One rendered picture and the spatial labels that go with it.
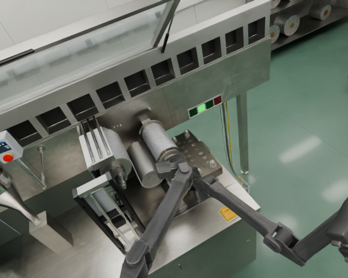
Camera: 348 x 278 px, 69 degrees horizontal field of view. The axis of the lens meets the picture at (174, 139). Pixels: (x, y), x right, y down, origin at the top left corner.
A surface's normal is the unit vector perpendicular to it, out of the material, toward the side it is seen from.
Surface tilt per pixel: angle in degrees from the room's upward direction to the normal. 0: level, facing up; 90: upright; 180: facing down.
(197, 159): 0
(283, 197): 0
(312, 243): 69
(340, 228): 46
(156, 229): 14
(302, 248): 62
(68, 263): 0
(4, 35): 90
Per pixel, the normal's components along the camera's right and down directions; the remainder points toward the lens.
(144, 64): 0.43, 0.55
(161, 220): -0.01, -0.81
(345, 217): -0.64, -0.77
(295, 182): -0.22, -0.70
